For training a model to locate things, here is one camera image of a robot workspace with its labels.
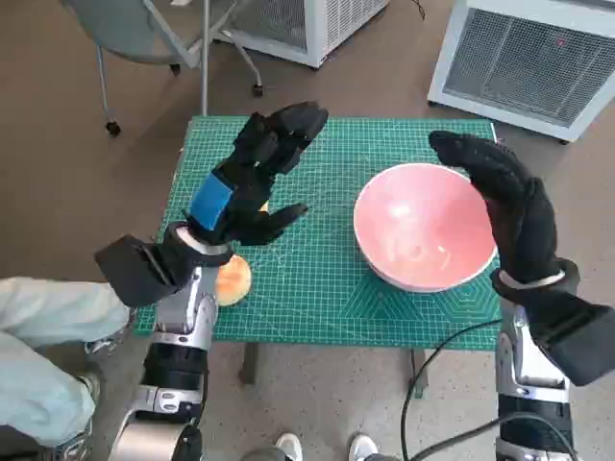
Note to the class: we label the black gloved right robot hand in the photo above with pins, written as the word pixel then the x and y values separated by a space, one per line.
pixel 519 216

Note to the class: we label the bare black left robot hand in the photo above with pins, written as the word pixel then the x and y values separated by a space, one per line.
pixel 250 158

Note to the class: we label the orange striped toy pastry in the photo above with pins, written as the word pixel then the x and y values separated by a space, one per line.
pixel 263 207

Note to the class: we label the pink bowl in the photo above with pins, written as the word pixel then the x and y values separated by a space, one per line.
pixel 413 225

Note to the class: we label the round toy bread bun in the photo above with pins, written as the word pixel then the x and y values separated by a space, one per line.
pixel 235 283

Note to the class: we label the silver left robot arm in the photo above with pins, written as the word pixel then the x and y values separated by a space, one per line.
pixel 185 312

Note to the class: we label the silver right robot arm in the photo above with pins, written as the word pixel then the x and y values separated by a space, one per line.
pixel 528 360

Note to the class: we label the green cutting mat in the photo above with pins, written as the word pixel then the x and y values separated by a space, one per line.
pixel 327 192

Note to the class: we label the thin grey metal pole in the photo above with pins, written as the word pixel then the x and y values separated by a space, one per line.
pixel 205 57

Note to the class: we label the large white mesh cabinet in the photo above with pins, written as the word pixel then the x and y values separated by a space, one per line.
pixel 519 62

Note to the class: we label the white cabinet with vent slats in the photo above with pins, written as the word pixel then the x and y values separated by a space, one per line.
pixel 336 24

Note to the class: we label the grey office chair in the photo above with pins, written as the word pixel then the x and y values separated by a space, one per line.
pixel 134 33

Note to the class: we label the dark table leg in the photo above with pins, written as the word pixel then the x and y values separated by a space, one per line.
pixel 249 365
pixel 419 374

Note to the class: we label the person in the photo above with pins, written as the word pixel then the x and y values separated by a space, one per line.
pixel 38 326

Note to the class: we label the white shoe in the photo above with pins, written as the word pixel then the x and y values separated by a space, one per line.
pixel 289 446
pixel 362 446

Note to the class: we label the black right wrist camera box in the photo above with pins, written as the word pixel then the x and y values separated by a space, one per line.
pixel 576 331

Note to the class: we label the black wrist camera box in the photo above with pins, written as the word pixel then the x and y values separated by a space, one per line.
pixel 134 274
pixel 576 331

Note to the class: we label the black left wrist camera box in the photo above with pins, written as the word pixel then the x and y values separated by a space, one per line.
pixel 134 274

